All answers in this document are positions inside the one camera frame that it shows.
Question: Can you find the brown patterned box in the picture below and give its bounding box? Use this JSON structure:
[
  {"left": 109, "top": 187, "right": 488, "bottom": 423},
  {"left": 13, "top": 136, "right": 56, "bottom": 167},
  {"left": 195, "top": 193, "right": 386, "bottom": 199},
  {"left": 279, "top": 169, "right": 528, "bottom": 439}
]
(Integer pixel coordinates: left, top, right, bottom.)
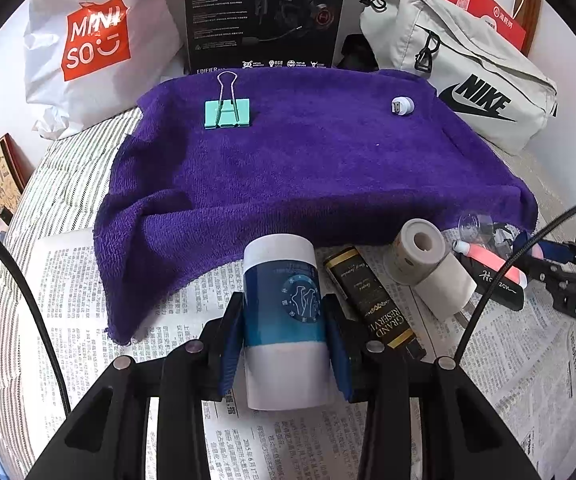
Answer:
[{"left": 0, "top": 133, "right": 31, "bottom": 211}]

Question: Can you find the black cable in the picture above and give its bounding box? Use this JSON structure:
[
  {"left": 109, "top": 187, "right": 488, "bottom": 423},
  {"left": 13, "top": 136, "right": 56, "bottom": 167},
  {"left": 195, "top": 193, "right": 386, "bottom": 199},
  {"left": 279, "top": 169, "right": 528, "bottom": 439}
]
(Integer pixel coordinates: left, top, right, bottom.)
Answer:
[
  {"left": 0, "top": 215, "right": 73, "bottom": 411},
  {"left": 454, "top": 197, "right": 576, "bottom": 363}
]

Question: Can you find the green binder clip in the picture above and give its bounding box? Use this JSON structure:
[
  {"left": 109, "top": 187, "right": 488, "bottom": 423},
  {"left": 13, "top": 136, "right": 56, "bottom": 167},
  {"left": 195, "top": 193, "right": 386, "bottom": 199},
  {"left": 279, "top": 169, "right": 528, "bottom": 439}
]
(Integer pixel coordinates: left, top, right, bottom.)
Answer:
[{"left": 203, "top": 71, "right": 253, "bottom": 129}]

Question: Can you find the grey tape roll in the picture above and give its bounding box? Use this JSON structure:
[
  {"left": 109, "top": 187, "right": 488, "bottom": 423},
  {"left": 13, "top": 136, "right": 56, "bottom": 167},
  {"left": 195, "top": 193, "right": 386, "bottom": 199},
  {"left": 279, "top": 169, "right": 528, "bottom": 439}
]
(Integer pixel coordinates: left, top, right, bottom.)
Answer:
[{"left": 384, "top": 218, "right": 451, "bottom": 286}]

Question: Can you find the light grey sling bag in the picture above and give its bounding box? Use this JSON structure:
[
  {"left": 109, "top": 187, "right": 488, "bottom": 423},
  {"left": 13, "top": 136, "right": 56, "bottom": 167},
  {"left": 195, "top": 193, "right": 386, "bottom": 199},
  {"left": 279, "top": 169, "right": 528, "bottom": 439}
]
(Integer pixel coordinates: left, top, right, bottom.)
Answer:
[{"left": 359, "top": 0, "right": 559, "bottom": 156}]

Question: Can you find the black and gold box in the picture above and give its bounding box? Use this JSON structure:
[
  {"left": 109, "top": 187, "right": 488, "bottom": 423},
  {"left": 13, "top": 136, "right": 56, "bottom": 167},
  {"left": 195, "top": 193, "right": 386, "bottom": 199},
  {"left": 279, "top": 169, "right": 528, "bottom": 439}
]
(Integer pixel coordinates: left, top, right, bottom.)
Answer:
[{"left": 323, "top": 245, "right": 426, "bottom": 361}]

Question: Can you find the newspaper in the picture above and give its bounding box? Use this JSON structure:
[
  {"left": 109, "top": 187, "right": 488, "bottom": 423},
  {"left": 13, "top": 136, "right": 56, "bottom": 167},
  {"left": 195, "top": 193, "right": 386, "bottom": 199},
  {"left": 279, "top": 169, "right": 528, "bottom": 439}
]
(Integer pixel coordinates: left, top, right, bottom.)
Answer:
[{"left": 30, "top": 230, "right": 576, "bottom": 480}]

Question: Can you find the black case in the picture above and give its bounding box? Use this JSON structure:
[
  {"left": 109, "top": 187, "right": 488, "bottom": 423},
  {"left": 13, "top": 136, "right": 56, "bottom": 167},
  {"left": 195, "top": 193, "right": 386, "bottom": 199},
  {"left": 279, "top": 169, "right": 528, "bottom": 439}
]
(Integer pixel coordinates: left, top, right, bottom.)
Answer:
[{"left": 455, "top": 250, "right": 526, "bottom": 311}]

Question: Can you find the pink lip balm tube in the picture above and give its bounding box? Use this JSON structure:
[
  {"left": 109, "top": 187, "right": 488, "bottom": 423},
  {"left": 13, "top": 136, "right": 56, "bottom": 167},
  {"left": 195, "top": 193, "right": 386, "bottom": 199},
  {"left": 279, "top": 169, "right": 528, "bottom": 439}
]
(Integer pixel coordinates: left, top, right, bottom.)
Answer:
[{"left": 450, "top": 240, "right": 529, "bottom": 288}]

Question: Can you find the purple towel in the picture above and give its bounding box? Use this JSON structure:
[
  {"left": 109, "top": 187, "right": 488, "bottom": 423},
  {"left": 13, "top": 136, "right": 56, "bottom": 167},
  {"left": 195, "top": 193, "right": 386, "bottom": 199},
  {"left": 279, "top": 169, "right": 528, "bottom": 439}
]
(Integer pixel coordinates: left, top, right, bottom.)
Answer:
[{"left": 92, "top": 67, "right": 539, "bottom": 343}]

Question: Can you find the white plastic bag red label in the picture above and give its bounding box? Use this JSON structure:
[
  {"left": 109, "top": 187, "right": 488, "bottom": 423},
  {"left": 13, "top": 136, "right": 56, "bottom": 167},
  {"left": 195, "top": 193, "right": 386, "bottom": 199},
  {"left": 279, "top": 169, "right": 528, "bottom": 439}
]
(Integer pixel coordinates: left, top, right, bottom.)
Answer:
[{"left": 22, "top": 0, "right": 183, "bottom": 140}]

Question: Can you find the brown wooden frame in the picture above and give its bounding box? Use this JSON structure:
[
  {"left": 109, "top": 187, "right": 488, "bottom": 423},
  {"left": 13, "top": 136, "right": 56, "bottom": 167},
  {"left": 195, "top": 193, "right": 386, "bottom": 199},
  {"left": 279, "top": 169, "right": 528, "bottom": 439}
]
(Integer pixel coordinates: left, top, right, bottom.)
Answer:
[{"left": 523, "top": 0, "right": 544, "bottom": 56}]

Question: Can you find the red paper bag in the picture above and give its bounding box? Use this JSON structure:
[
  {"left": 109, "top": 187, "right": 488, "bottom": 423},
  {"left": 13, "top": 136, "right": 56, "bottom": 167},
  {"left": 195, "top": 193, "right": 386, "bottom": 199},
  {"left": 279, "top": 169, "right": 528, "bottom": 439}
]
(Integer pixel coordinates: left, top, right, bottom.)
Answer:
[{"left": 437, "top": 0, "right": 528, "bottom": 53}]

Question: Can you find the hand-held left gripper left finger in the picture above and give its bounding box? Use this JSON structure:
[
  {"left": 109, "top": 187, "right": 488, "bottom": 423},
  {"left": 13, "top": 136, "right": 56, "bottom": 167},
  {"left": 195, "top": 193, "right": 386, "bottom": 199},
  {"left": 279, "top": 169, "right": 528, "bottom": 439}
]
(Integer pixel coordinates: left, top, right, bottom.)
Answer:
[{"left": 30, "top": 292, "right": 246, "bottom": 480}]

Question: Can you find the black headset box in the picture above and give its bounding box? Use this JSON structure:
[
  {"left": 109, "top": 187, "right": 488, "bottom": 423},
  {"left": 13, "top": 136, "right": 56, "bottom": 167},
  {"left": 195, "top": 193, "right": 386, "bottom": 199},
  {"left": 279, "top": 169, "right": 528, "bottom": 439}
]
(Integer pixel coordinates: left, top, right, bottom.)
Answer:
[{"left": 184, "top": 0, "right": 351, "bottom": 76}]

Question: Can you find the white and blue bottle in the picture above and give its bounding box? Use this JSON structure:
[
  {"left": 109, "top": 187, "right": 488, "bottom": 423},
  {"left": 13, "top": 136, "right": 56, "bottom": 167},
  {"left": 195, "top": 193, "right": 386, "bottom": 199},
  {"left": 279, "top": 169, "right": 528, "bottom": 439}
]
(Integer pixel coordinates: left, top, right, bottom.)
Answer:
[{"left": 243, "top": 234, "right": 341, "bottom": 411}]

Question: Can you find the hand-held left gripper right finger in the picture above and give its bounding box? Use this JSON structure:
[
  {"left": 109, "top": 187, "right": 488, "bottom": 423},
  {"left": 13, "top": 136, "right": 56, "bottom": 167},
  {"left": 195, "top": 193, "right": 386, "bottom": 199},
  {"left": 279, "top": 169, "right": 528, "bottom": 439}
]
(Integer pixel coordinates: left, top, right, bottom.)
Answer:
[{"left": 322, "top": 294, "right": 544, "bottom": 480}]

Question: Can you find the small clear jar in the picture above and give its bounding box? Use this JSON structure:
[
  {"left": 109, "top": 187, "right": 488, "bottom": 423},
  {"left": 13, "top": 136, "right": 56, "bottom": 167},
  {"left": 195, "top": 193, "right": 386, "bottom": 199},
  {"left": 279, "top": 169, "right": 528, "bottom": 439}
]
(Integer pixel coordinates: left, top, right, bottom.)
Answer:
[{"left": 457, "top": 210, "right": 494, "bottom": 243}]

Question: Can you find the black strap buckle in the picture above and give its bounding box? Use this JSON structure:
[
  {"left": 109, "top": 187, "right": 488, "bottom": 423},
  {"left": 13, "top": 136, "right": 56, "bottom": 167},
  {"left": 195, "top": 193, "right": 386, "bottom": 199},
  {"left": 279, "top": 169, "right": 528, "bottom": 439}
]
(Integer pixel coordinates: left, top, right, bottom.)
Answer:
[{"left": 338, "top": 34, "right": 381, "bottom": 71}]

